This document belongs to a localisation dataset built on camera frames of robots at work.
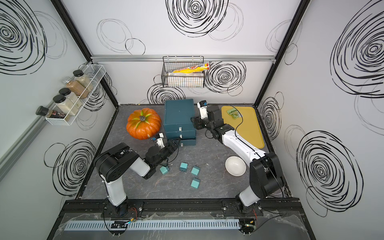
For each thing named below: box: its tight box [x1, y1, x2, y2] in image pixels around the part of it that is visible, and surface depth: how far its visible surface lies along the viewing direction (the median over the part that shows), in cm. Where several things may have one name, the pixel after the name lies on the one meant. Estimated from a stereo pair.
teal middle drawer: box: [166, 130, 197, 140], surface depth 89 cm
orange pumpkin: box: [126, 107, 162, 140], surface depth 96 cm
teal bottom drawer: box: [179, 139, 197, 147], surface depth 94 cm
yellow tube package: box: [167, 62, 211, 74], surface depth 89 cm
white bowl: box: [225, 156, 247, 177], surface depth 86 cm
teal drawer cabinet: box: [163, 98, 197, 147], surface depth 89 cm
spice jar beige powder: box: [73, 69, 94, 92], surface depth 77 cm
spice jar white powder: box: [58, 87, 83, 108], surface depth 69 cm
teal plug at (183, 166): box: [179, 162, 189, 172], surface depth 88 cm
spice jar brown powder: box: [61, 77, 90, 99], surface depth 74 cm
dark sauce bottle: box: [36, 106, 66, 118], surface depth 62 cm
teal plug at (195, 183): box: [190, 177, 201, 189], surface depth 82 cm
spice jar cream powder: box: [53, 94, 79, 116], surface depth 67 cm
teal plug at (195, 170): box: [191, 165, 201, 176], surface depth 86 cm
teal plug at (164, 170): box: [159, 166, 170, 175], surface depth 86 cm
